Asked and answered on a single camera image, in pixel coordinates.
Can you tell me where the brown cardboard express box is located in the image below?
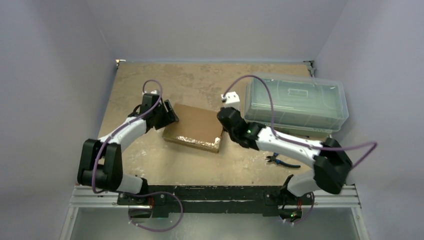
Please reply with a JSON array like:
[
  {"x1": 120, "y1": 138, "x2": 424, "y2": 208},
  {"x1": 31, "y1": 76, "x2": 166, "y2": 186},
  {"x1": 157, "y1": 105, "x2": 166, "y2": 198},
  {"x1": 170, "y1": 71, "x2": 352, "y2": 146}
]
[{"x1": 162, "y1": 103, "x2": 223, "y2": 153}]

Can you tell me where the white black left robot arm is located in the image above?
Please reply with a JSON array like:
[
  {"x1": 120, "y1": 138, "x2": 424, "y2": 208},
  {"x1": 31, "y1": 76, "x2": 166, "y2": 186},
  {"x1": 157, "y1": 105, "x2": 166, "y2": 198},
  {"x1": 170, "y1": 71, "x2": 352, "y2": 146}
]
[{"x1": 77, "y1": 93, "x2": 179, "y2": 205}]

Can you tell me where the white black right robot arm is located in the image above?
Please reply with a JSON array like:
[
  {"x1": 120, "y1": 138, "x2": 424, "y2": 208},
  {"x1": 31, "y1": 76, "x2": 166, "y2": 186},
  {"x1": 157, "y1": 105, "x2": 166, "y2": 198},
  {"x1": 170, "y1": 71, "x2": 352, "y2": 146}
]
[{"x1": 217, "y1": 107, "x2": 353, "y2": 204}]

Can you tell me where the clear plastic storage bin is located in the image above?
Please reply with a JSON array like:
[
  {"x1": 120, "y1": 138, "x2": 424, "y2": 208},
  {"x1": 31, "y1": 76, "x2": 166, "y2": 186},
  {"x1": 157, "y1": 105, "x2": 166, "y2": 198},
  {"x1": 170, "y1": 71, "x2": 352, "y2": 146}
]
[{"x1": 243, "y1": 72, "x2": 349, "y2": 136}]

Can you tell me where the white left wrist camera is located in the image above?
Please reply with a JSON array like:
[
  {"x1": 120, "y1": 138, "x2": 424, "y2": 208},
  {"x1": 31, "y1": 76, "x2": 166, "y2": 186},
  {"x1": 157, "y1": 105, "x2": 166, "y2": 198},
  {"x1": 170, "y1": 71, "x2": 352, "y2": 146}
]
[{"x1": 143, "y1": 89, "x2": 161, "y2": 96}]

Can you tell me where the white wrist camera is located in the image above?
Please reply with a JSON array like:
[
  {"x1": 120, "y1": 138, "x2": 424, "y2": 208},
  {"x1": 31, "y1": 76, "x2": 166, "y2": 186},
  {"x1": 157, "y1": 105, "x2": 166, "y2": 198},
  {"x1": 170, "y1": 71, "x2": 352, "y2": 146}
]
[
  {"x1": 221, "y1": 91, "x2": 241, "y2": 111},
  {"x1": 143, "y1": 89, "x2": 161, "y2": 96}
]

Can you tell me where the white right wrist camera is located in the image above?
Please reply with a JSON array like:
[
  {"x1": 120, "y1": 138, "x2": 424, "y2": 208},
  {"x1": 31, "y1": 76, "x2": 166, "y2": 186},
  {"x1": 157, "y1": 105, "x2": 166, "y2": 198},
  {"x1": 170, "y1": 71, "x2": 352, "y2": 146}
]
[{"x1": 221, "y1": 91, "x2": 241, "y2": 111}]

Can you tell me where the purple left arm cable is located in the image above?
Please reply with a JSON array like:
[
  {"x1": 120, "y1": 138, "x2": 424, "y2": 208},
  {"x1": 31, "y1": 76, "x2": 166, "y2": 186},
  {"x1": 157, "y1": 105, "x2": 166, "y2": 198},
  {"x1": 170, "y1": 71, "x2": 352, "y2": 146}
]
[{"x1": 91, "y1": 79, "x2": 184, "y2": 233}]

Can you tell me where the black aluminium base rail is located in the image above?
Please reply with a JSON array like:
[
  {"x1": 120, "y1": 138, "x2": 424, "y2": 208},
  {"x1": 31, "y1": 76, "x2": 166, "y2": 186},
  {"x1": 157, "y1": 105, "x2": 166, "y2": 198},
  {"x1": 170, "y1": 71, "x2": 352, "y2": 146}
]
[{"x1": 67, "y1": 184, "x2": 362, "y2": 220}]

